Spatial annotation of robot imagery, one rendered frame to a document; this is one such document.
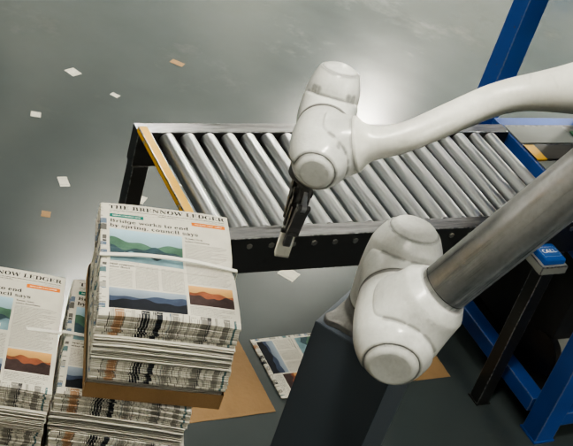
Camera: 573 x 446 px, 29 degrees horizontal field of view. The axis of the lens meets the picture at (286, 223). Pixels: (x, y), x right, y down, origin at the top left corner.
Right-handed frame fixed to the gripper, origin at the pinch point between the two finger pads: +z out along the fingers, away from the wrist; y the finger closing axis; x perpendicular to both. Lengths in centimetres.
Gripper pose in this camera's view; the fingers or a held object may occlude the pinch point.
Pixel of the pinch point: (285, 242)
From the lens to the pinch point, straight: 228.8
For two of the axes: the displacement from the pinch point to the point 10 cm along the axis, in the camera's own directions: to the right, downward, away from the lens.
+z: -2.5, 7.9, 5.6
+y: 0.7, 5.9, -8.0
